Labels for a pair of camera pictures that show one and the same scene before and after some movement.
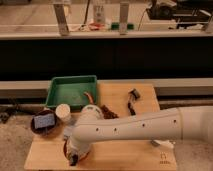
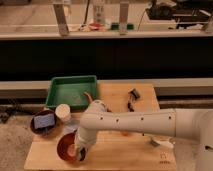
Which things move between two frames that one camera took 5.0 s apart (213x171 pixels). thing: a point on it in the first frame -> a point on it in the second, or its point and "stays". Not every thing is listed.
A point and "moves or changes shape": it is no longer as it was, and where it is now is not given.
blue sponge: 44,121 stays
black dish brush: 133,95 stays
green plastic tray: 70,90 stays
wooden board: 46,152 stays
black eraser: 74,160 moves or changes shape
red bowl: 65,148 moves or changes shape
